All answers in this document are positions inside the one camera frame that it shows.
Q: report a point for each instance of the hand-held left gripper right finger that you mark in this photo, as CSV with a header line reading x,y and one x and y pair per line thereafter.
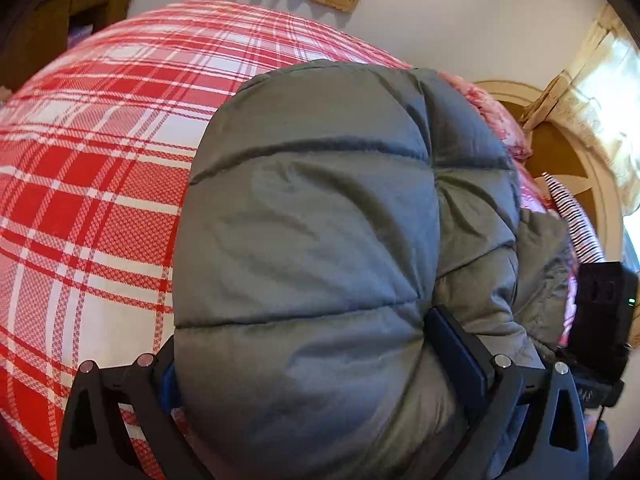
x,y
457,357

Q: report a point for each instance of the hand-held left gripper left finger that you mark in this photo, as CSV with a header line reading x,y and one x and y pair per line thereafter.
x,y
150,390

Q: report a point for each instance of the grey padded jacket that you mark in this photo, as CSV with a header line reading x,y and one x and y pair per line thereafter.
x,y
310,240

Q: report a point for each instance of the red white striped cloth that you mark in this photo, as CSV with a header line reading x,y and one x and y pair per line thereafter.
x,y
580,225

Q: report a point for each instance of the wooden arched headboard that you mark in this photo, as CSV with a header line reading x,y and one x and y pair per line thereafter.
x,y
555,150

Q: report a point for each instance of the red white plaid blanket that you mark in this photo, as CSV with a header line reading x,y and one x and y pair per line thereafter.
x,y
90,185

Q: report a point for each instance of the cream window curtain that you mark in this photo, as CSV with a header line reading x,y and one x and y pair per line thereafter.
x,y
605,100

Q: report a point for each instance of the wooden cabinet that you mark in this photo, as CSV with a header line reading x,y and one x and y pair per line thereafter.
x,y
50,25

